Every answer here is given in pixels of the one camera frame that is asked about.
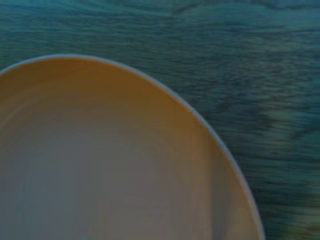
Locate orange plate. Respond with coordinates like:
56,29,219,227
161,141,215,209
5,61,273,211
0,53,266,240

